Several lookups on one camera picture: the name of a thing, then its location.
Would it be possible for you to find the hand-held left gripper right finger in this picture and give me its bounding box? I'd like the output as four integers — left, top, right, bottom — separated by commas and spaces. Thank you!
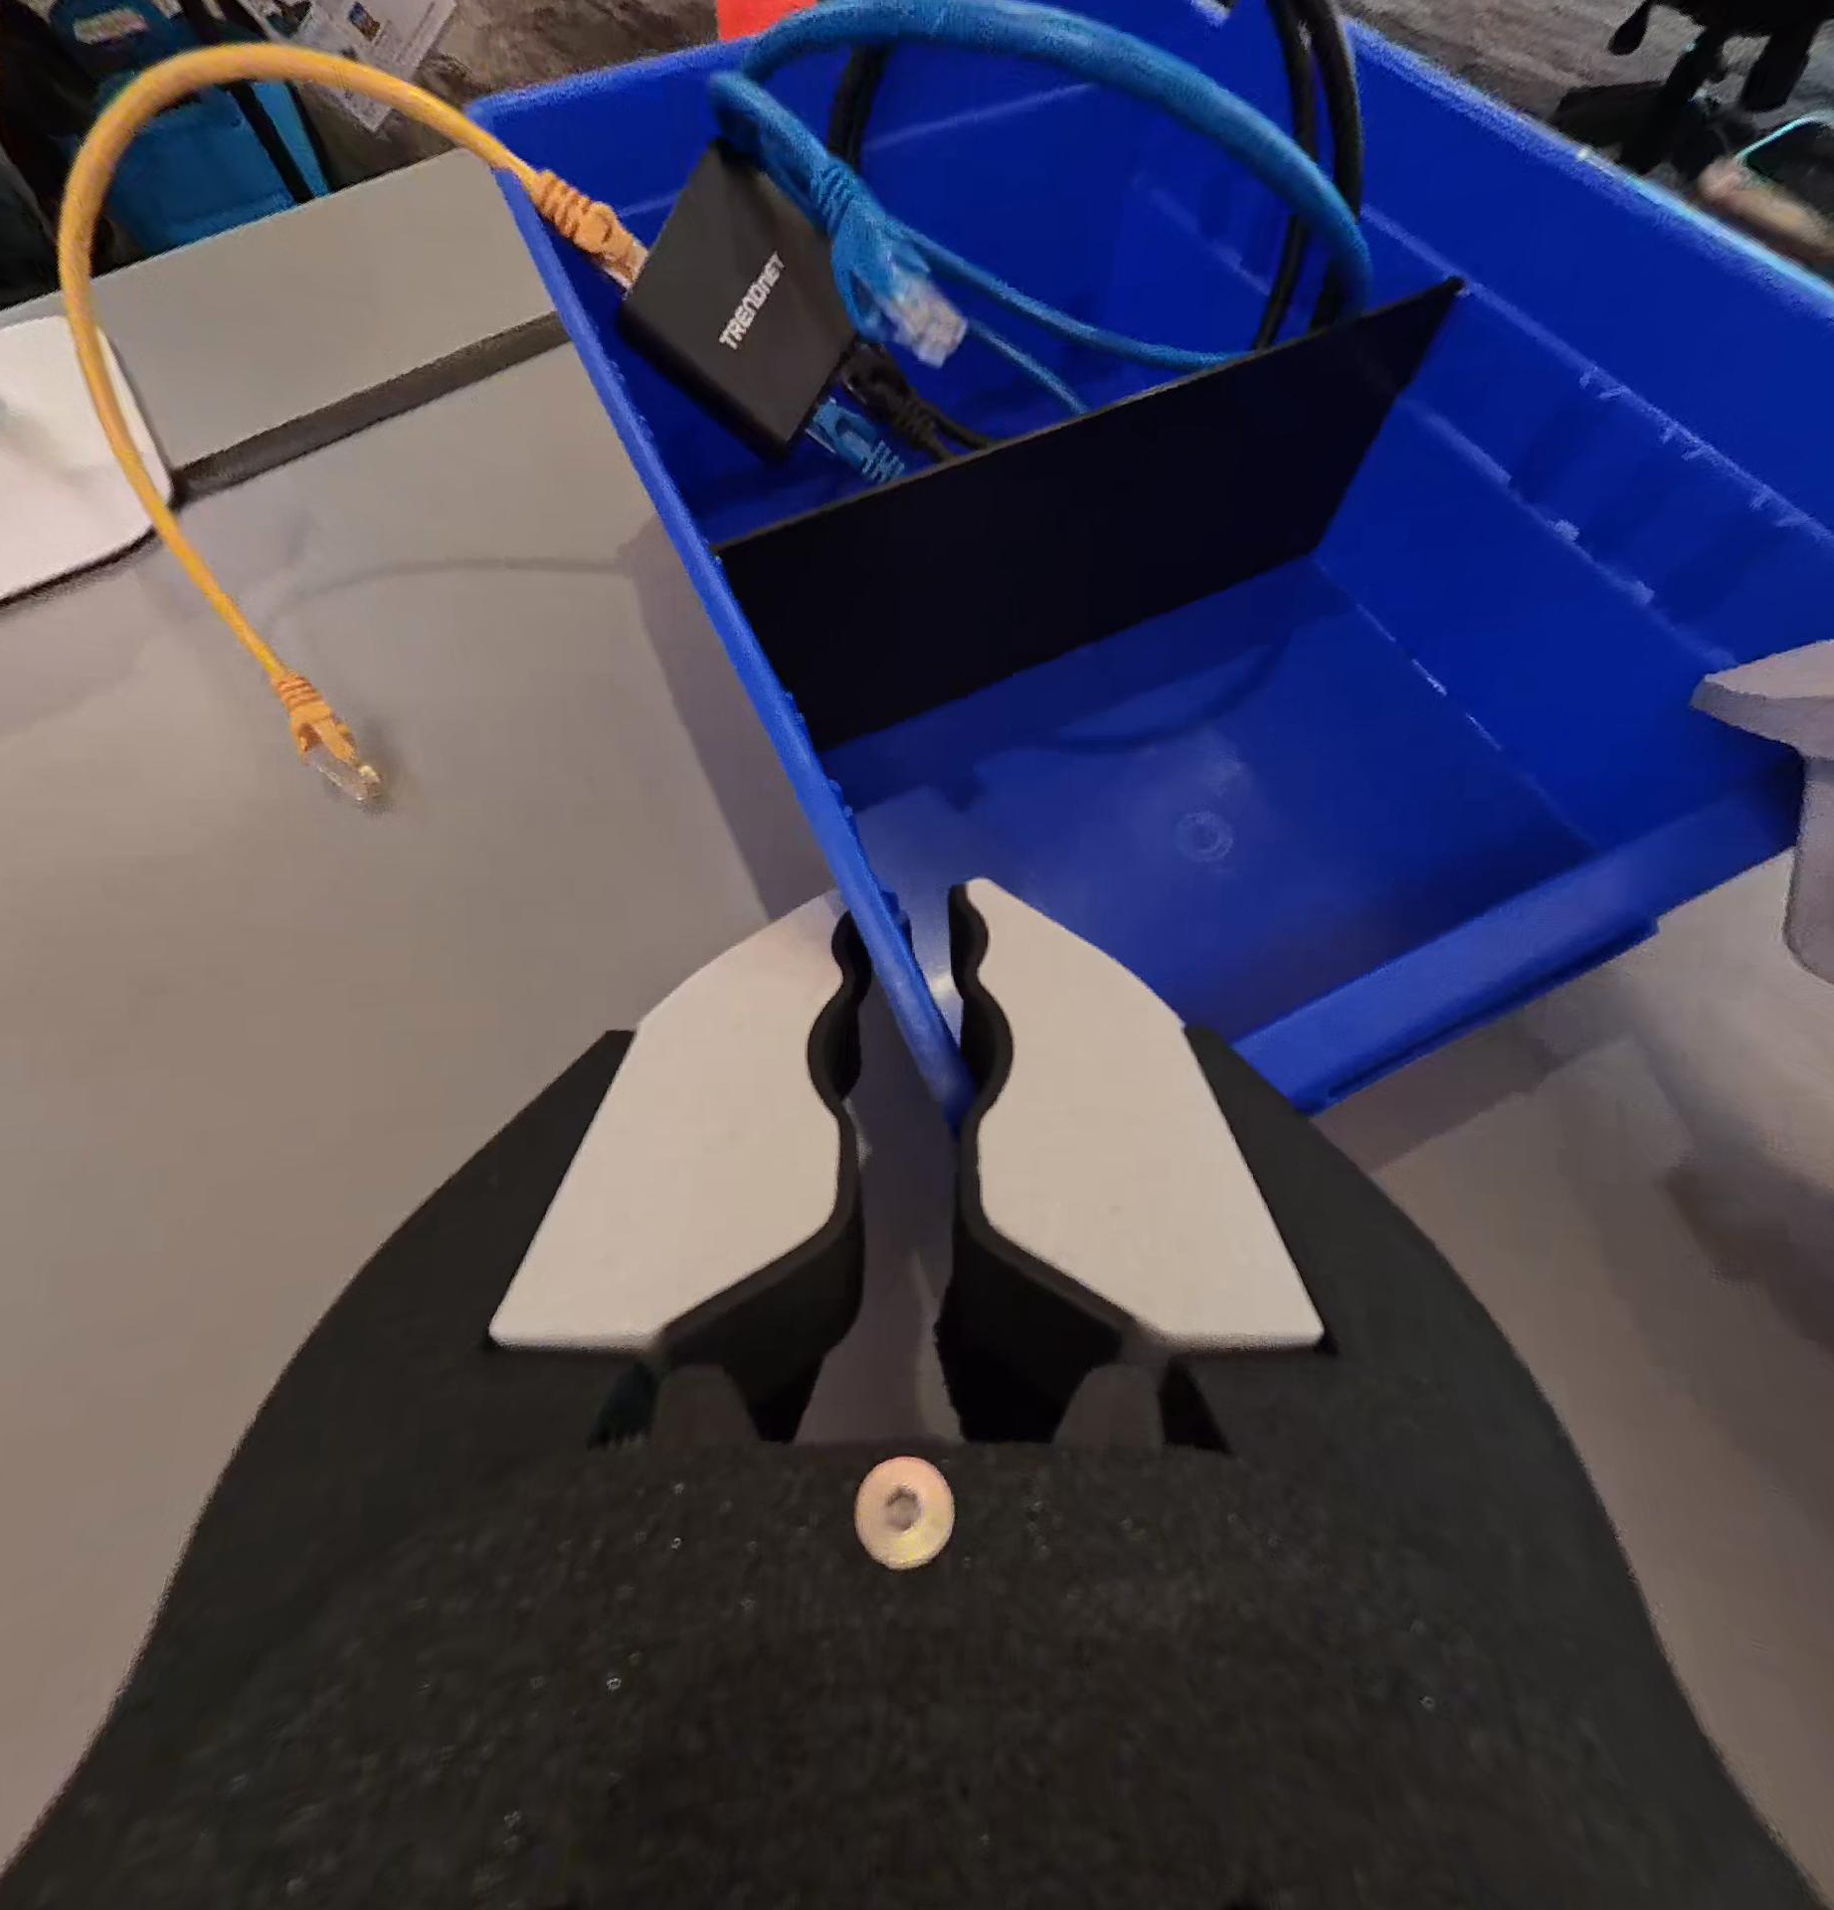
946, 876, 1329, 1362

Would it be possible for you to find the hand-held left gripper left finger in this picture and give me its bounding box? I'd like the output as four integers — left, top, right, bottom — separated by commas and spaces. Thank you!
488, 894, 870, 1357

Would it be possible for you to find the blue storage bin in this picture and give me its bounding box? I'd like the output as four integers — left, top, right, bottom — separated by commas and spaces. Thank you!
467, 0, 1834, 1127

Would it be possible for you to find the black ethernet cable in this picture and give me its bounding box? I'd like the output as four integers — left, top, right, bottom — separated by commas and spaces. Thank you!
821, 0, 1367, 459

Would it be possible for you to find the black ethernet adapter box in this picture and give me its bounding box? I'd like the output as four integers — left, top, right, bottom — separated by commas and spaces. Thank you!
619, 144, 858, 456

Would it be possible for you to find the blue ethernet cable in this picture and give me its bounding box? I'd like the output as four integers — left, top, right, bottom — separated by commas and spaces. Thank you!
706, 0, 1376, 491

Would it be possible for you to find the orange ethernet cable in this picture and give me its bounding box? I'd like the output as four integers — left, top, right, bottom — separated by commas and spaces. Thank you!
55, 40, 649, 808

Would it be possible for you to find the black office chair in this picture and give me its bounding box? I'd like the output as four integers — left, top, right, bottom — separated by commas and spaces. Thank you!
1551, 0, 1834, 166

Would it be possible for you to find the dark bin divider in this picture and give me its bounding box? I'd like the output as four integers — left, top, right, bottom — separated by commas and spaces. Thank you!
714, 277, 1462, 747

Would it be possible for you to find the white stand base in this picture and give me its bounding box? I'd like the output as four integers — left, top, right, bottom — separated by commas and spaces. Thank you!
0, 312, 178, 617

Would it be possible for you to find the blue black backpack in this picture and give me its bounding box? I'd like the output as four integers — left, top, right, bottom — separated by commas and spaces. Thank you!
0, 0, 332, 267

